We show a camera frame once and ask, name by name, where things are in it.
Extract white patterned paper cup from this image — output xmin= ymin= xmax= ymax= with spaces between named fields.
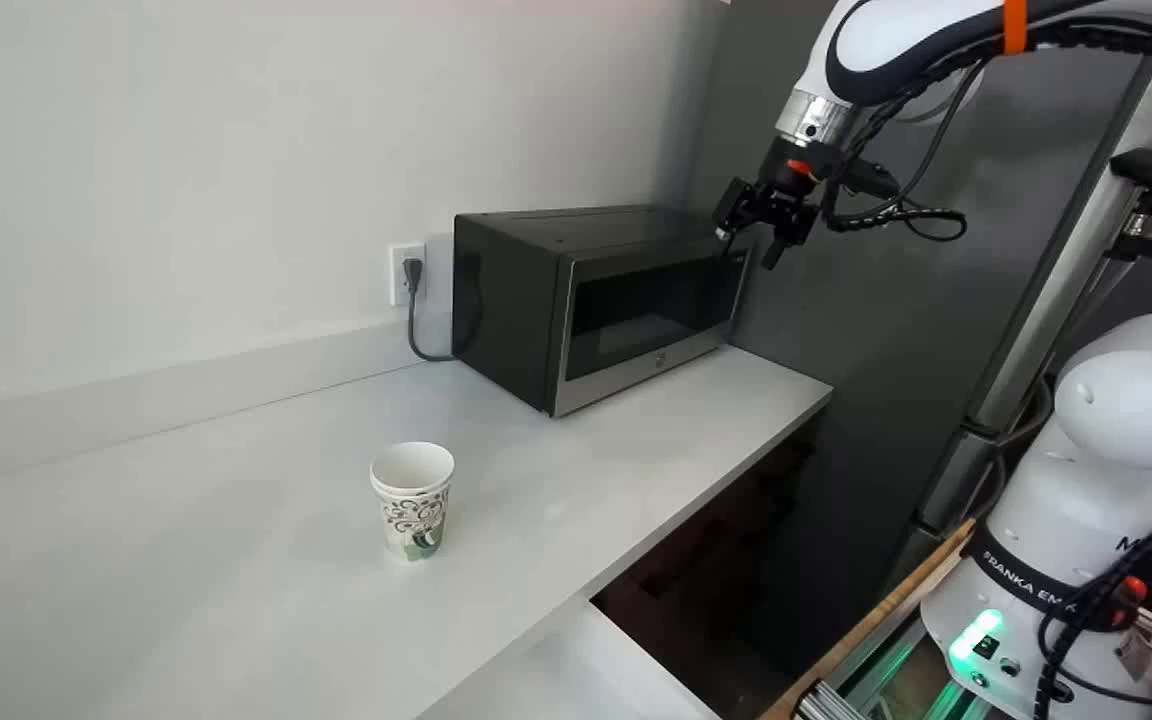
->
xmin=364 ymin=434 xmax=462 ymax=566

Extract black steel microwave oven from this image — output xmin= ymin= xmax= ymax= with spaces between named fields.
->
xmin=449 ymin=198 xmax=757 ymax=421

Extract orange strap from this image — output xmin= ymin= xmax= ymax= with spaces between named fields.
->
xmin=996 ymin=0 xmax=1033 ymax=60

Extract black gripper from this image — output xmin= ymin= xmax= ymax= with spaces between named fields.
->
xmin=713 ymin=140 xmax=829 ymax=275

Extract dark grey refrigerator panel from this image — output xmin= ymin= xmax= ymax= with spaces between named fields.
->
xmin=676 ymin=0 xmax=1152 ymax=673

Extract smooth black cable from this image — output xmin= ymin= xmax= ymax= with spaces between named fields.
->
xmin=822 ymin=148 xmax=971 ymax=249

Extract light wooden board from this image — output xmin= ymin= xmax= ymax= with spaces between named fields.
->
xmin=757 ymin=514 xmax=982 ymax=720

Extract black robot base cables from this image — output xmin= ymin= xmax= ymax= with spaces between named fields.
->
xmin=1028 ymin=457 xmax=1152 ymax=720

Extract black microwave power cord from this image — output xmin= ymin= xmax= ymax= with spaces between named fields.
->
xmin=401 ymin=256 xmax=462 ymax=369

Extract aluminium frame post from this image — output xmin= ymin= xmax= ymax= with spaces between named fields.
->
xmin=911 ymin=53 xmax=1152 ymax=543

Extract black braided cable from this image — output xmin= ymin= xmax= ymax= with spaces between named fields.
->
xmin=853 ymin=12 xmax=1152 ymax=99

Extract white wall outlet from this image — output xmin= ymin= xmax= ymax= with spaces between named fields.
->
xmin=385 ymin=235 xmax=432 ymax=310

